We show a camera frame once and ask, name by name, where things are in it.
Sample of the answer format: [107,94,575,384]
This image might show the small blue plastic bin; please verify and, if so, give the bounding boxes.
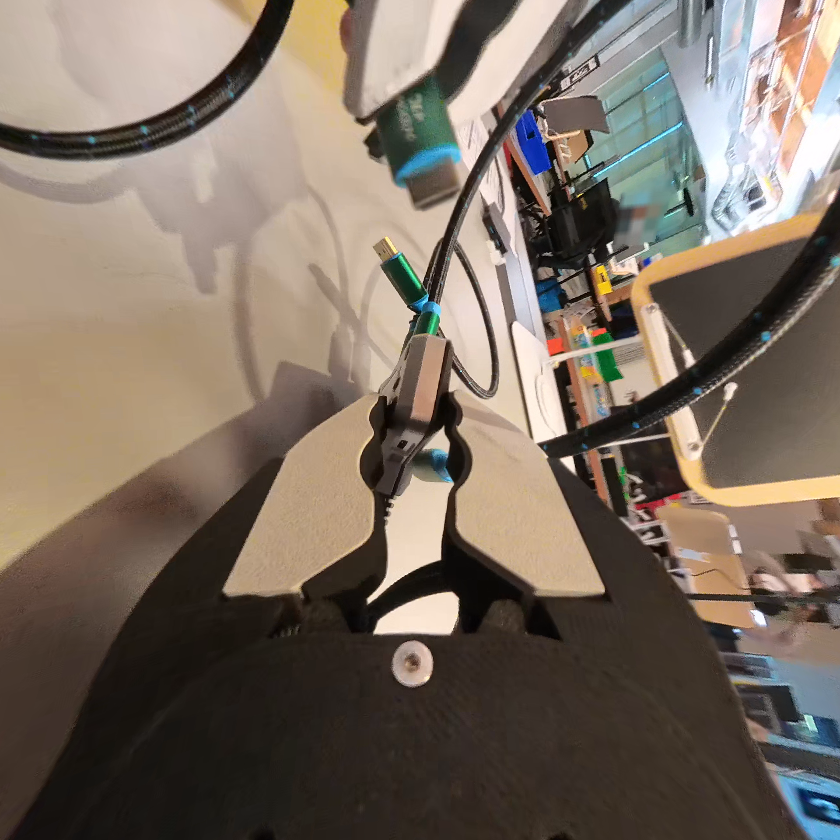
[514,108,553,177]

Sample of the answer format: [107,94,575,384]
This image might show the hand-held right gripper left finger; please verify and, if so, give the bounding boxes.
[222,392,389,610]

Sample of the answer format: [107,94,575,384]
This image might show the blue-flecked braided cable green plugs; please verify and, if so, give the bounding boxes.
[408,0,634,339]
[419,197,840,487]
[0,0,465,210]
[373,236,501,399]

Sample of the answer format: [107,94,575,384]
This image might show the silver metal port hub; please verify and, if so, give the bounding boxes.
[375,333,455,494]

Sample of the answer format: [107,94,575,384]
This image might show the white flat pad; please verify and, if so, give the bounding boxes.
[511,320,568,442]

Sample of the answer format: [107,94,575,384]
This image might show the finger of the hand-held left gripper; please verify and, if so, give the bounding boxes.
[451,0,592,127]
[343,0,475,122]

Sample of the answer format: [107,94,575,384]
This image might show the black board wooden rim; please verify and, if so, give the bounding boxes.
[632,210,840,508]

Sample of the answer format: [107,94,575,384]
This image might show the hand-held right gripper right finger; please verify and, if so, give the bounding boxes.
[441,390,606,610]

